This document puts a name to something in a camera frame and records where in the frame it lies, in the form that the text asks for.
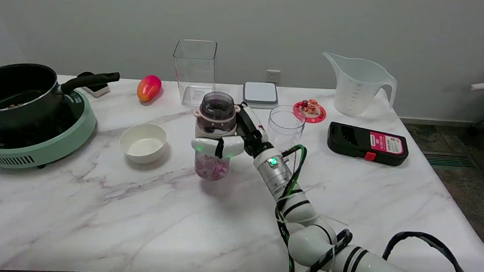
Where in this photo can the clear bottle with pink collar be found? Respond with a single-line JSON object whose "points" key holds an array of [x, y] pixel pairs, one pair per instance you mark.
{"points": [[216, 109]]}

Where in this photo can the large clear measuring jug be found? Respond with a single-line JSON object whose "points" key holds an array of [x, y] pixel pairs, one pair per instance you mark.
{"points": [[356, 90]]}

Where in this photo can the red coaster with figurines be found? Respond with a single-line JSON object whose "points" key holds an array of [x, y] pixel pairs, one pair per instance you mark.
{"points": [[317, 114]]}

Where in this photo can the clear square storage container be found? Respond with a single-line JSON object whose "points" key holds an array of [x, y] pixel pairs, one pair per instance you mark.
{"points": [[194, 78]]}

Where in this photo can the small white black gadget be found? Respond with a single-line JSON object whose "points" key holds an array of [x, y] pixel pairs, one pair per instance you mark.
{"points": [[97, 89]]}

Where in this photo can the white wall outlet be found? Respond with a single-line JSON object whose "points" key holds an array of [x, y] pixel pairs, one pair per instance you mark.
{"points": [[273, 76]]}

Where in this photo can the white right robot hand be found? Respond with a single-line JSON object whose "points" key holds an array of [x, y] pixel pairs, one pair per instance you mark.
{"points": [[254, 132]]}

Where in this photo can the pink white diced pieces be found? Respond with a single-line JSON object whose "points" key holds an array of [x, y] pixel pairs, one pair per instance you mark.
{"points": [[211, 168]]}

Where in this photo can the floor vent grille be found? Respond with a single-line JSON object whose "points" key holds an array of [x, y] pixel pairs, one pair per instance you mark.
{"points": [[446, 159]]}

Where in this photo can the white kitchen scale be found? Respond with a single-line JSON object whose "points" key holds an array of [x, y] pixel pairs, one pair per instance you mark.
{"points": [[260, 93]]}

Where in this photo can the white bowl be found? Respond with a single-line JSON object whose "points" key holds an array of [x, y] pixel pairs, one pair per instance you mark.
{"points": [[142, 144]]}

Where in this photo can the black saucepan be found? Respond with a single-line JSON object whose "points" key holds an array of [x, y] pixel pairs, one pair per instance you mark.
{"points": [[13, 96]]}

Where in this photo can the small clear measuring cup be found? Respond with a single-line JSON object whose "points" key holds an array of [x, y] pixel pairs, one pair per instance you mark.
{"points": [[284, 126]]}

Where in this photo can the green induction cooker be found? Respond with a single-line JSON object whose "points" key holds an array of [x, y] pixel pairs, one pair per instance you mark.
{"points": [[48, 149]]}

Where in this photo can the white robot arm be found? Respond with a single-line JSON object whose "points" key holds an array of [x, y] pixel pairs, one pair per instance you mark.
{"points": [[364, 267]]}

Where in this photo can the red yellow mango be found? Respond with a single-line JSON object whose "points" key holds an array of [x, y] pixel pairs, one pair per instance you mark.
{"points": [[148, 88]]}

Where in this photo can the black device with pink label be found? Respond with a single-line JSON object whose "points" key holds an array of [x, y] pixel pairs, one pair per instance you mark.
{"points": [[351, 142]]}

